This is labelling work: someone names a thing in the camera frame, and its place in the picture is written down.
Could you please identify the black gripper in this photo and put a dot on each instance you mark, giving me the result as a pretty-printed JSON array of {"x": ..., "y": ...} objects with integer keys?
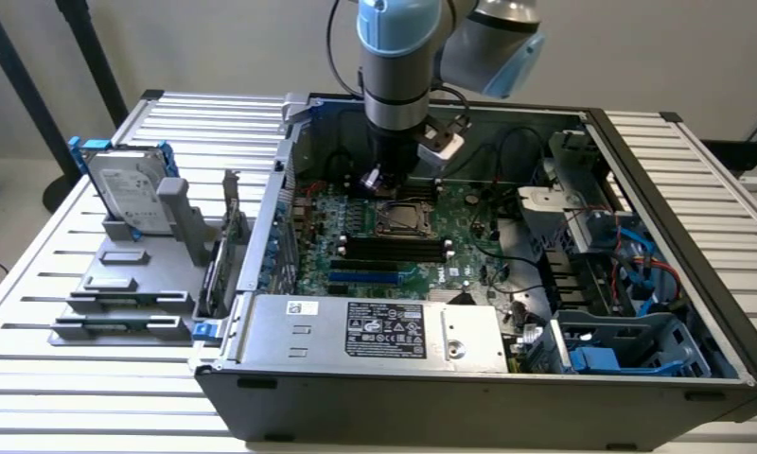
[{"x": 394, "y": 151}]

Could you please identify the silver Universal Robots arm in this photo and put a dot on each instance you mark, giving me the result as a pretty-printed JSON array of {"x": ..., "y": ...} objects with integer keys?
[{"x": 395, "y": 57}]

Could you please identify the green Dell motherboard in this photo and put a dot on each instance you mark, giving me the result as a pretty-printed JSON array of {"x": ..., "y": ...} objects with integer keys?
[{"x": 378, "y": 246}]

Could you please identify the black RAM slots bank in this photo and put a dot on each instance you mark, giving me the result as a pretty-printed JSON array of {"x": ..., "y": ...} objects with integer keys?
[{"x": 393, "y": 248}]

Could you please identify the black expansion slot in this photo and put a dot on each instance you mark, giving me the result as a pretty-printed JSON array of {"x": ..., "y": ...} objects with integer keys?
[{"x": 362, "y": 266}]

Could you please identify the blue expansion slot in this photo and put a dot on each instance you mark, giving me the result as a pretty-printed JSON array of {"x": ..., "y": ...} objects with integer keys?
[{"x": 362, "y": 277}]

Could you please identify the grey metal disk bay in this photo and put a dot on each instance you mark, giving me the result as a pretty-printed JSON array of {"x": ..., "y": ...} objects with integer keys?
[{"x": 561, "y": 208}]

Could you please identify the silver power supply unit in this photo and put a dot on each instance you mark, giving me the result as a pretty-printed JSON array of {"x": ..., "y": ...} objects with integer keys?
[{"x": 378, "y": 333}]

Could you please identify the hard disk in blue caddy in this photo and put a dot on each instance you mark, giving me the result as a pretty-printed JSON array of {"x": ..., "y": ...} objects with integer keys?
[{"x": 129, "y": 189}]

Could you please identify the blue case latch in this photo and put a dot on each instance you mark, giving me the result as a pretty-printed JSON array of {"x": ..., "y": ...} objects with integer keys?
[{"x": 205, "y": 330}]

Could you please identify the grey parts rack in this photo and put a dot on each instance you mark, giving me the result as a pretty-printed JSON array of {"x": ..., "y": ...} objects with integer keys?
[{"x": 138, "y": 284}]

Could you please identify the open black PC case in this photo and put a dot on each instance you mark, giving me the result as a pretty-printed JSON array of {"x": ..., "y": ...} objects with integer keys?
[{"x": 466, "y": 406}]

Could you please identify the black stand pole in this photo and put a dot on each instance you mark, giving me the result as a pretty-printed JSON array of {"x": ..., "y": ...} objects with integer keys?
[{"x": 30, "y": 99}]

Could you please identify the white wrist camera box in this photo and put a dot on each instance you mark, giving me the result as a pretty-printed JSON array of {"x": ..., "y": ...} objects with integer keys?
[{"x": 439, "y": 147}]

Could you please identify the CPU socket with metal frame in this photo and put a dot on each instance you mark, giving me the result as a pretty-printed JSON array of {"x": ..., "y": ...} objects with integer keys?
[{"x": 401, "y": 215}]

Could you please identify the graphics card with metal bracket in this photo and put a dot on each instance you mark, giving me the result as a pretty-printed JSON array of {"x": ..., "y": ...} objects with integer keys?
[{"x": 222, "y": 255}]

